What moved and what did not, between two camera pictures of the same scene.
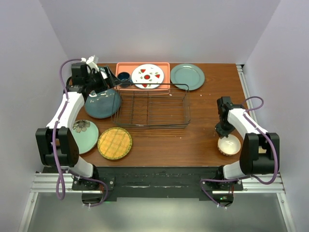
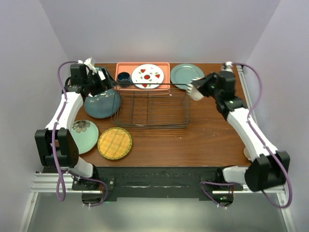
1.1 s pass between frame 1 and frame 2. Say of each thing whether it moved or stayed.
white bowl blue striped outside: moved
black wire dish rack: stayed
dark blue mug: stayed
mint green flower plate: stayed
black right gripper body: moved
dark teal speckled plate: stayed
